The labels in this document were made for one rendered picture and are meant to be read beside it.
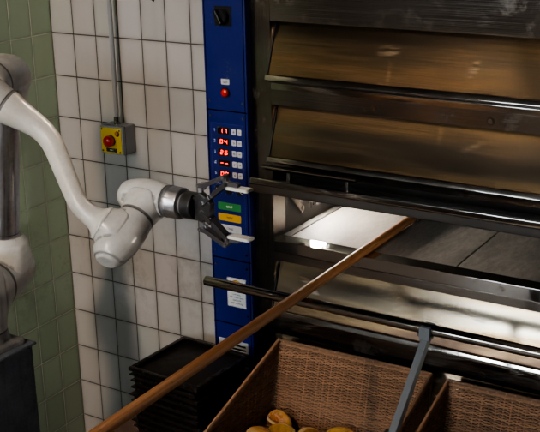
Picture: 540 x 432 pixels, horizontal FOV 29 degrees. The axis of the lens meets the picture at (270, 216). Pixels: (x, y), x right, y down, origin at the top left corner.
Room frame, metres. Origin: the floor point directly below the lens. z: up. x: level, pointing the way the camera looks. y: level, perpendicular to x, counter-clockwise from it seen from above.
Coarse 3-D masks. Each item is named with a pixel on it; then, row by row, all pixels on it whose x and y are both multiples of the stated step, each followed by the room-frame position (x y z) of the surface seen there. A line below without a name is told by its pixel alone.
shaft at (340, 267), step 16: (400, 224) 3.31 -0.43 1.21; (384, 240) 3.19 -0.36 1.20; (352, 256) 3.02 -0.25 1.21; (336, 272) 2.91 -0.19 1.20; (304, 288) 2.77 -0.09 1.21; (288, 304) 2.68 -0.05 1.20; (256, 320) 2.56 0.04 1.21; (272, 320) 2.61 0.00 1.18; (240, 336) 2.48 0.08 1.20; (208, 352) 2.37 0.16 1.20; (224, 352) 2.41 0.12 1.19; (192, 368) 2.30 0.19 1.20; (160, 384) 2.21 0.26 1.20; (176, 384) 2.24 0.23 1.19; (144, 400) 2.14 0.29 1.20; (112, 416) 2.07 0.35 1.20; (128, 416) 2.09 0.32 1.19
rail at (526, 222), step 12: (252, 180) 3.13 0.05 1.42; (264, 180) 3.11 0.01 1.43; (276, 180) 3.10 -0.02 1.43; (312, 192) 3.02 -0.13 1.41; (324, 192) 2.99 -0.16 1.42; (336, 192) 2.97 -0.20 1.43; (348, 192) 2.96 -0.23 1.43; (384, 204) 2.89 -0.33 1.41; (396, 204) 2.87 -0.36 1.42; (408, 204) 2.85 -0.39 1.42; (420, 204) 2.83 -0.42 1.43; (432, 204) 2.83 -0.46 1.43; (468, 216) 2.75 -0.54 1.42; (480, 216) 2.74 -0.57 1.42; (492, 216) 2.72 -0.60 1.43; (504, 216) 2.71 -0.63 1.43
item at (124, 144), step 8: (104, 128) 3.53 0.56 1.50; (112, 128) 3.51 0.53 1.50; (120, 128) 3.50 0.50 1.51; (128, 128) 3.52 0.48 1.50; (104, 136) 3.53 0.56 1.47; (112, 136) 3.51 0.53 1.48; (120, 136) 3.49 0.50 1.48; (128, 136) 3.52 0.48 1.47; (120, 144) 3.50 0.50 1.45; (128, 144) 3.51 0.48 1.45; (104, 152) 3.54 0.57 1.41; (112, 152) 3.51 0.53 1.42; (120, 152) 3.49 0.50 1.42; (128, 152) 3.51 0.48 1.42
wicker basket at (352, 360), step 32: (288, 352) 3.18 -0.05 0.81; (320, 352) 3.12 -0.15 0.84; (256, 384) 3.08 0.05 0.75; (288, 384) 3.14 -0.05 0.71; (320, 384) 3.09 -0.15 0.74; (352, 384) 3.04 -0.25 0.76; (384, 384) 2.99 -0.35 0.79; (416, 384) 2.94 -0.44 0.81; (224, 416) 2.88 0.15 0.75; (256, 416) 3.06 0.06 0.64; (320, 416) 3.06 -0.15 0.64; (352, 416) 3.01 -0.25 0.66; (384, 416) 2.96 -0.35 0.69; (416, 416) 2.83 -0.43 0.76
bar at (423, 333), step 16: (224, 288) 2.91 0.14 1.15; (240, 288) 2.88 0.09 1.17; (256, 288) 2.86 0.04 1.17; (304, 304) 2.77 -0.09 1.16; (320, 304) 2.74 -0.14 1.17; (336, 304) 2.73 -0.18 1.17; (368, 320) 2.66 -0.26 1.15; (384, 320) 2.63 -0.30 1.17; (400, 320) 2.62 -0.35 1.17; (432, 336) 2.56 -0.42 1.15; (448, 336) 2.53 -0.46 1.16; (464, 336) 2.51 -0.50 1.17; (480, 336) 2.50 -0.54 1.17; (416, 352) 2.55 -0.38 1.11; (512, 352) 2.45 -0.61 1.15; (528, 352) 2.42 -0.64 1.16; (416, 368) 2.51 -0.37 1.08; (400, 400) 2.46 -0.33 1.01; (400, 416) 2.43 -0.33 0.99
